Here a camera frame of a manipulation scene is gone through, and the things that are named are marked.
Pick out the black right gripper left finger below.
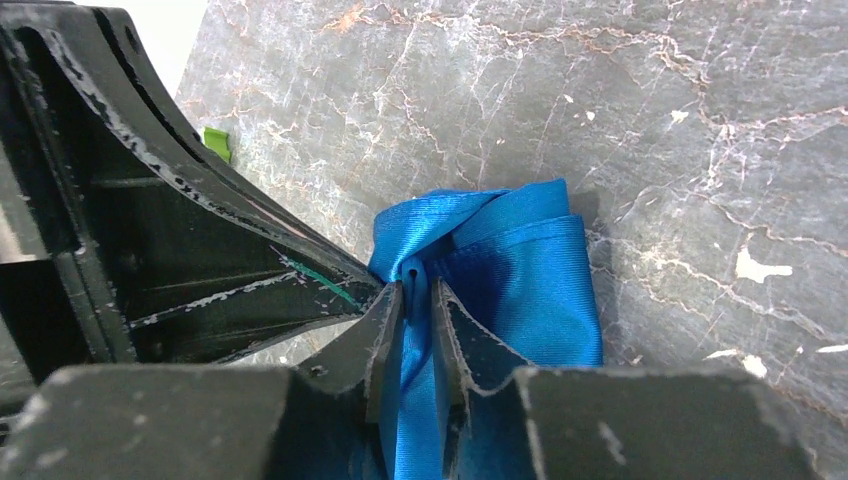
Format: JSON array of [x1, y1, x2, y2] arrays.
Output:
[[1, 283, 403, 479]]

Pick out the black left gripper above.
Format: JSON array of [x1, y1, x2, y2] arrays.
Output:
[[1, 3, 381, 422]]

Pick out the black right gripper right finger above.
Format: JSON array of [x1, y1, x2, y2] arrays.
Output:
[[431, 280, 816, 479]]

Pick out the blue cloth napkin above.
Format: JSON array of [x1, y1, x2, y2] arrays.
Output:
[[368, 179, 603, 479]]

